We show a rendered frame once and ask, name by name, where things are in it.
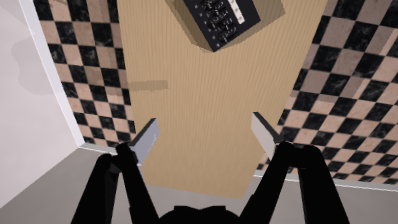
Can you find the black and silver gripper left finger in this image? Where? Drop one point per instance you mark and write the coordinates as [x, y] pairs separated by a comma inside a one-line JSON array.
[[97, 201]]

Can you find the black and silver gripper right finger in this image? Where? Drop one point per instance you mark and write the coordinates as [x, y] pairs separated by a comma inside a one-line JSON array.
[[320, 199]]

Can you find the black lighting desk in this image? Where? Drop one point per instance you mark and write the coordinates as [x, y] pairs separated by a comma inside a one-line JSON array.
[[212, 17]]

